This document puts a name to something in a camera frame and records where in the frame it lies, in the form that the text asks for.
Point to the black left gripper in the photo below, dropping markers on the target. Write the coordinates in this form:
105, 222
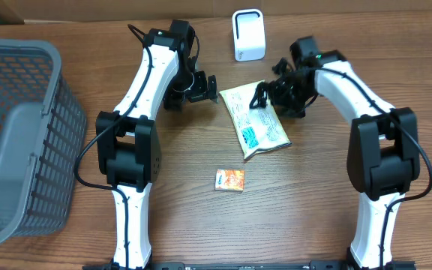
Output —
200, 94

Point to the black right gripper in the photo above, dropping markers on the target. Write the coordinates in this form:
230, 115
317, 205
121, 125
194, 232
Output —
296, 109

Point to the yellow snack bag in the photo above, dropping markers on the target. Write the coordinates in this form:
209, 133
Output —
258, 130

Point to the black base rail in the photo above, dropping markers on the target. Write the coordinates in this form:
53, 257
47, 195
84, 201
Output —
312, 265

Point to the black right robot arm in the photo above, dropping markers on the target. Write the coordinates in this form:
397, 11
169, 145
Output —
382, 158

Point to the white barcode scanner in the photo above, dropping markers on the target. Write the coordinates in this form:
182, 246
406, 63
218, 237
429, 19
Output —
248, 35

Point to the small orange box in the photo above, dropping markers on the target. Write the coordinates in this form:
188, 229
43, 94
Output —
230, 180

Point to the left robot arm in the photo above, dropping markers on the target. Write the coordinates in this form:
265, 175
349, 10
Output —
128, 148

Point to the grey plastic shopping basket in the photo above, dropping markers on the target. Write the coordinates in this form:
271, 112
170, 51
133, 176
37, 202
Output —
42, 130

